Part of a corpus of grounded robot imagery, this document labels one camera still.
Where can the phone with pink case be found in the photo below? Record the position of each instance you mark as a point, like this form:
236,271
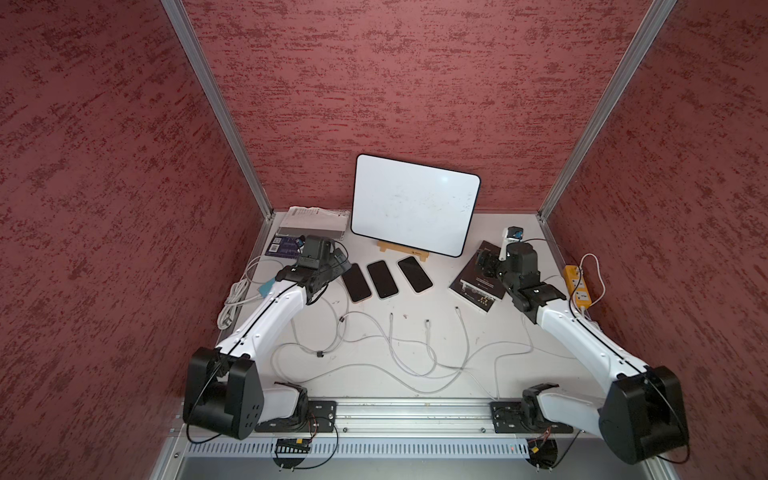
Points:
356,285

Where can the black phone on right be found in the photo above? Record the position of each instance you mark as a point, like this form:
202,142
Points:
415,274

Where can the wooden board stand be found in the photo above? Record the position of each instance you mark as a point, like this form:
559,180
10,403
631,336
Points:
384,246

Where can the orange power strip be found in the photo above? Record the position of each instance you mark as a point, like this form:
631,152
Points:
577,288

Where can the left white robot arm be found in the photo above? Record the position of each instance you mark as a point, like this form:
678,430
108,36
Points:
227,389

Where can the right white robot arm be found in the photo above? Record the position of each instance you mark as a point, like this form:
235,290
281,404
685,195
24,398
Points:
610,365

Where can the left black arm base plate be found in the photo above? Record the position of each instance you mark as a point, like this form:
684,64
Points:
313,417

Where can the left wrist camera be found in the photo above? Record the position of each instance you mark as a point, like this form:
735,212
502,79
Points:
315,252

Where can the purple and grey booklet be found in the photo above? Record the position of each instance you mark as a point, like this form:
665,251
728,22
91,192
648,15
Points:
303,222

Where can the teal flat card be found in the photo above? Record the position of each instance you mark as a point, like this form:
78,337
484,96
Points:
265,288

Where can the aluminium corner post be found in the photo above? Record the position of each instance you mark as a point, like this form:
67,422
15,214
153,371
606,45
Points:
183,28
648,29

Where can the aluminium front rail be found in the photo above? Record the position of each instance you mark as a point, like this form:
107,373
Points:
414,420

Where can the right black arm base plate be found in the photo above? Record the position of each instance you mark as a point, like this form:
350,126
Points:
511,418

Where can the right aluminium corner post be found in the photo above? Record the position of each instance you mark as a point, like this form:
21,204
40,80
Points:
648,29

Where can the left aluminium corner post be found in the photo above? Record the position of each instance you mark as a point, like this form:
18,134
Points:
183,28

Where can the phone with white case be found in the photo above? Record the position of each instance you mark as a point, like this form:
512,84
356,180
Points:
382,279

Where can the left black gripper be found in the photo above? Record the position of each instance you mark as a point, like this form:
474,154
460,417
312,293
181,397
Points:
335,267

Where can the white board with black frame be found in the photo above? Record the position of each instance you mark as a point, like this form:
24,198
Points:
414,205

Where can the dark brown book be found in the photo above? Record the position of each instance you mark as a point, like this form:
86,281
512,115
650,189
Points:
472,285

